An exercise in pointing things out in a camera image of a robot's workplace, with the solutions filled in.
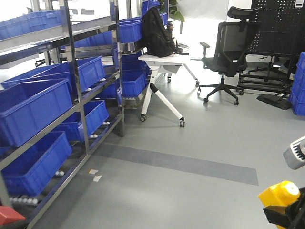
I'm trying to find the white folding desk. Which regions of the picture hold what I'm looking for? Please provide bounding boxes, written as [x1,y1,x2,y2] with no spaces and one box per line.
[138,45,200,128]

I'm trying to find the blue bin shelf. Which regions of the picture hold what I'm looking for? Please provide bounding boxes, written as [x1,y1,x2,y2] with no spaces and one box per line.
[0,79,72,147]
[2,131,72,197]

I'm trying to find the red block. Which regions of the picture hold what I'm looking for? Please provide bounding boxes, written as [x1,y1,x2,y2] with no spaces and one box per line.
[0,206,26,226]

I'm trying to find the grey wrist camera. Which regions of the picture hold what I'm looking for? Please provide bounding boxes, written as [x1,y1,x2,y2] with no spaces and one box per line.
[283,136,305,170]

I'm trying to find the black backpack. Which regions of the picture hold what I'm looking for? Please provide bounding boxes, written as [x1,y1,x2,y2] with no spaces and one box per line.
[142,7,176,58]

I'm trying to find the blue bin middle shelf front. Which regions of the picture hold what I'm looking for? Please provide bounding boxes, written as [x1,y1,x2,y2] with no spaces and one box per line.
[0,79,72,147]

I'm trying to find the blue bin bottom shelf front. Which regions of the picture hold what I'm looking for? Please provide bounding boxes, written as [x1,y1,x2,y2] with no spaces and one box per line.
[2,131,72,197]

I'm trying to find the black perforated pegboard cabinet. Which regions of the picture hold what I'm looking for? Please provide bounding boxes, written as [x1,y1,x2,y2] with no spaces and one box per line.
[238,0,305,110]

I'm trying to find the yellow block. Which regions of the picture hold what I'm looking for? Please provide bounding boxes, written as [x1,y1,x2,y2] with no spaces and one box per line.
[258,180,301,229]

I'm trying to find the steel rack with blue bins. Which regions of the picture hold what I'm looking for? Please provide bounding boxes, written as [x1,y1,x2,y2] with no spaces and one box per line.
[0,0,172,229]

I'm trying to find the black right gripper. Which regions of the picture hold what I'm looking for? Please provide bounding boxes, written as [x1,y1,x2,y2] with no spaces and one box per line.
[264,187,305,229]

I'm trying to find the black mesh office chair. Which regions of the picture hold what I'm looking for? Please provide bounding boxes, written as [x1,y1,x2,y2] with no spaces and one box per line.
[197,6,262,105]

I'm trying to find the stacked blue crates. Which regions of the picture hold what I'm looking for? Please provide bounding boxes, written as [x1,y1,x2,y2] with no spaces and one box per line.
[289,52,305,116]

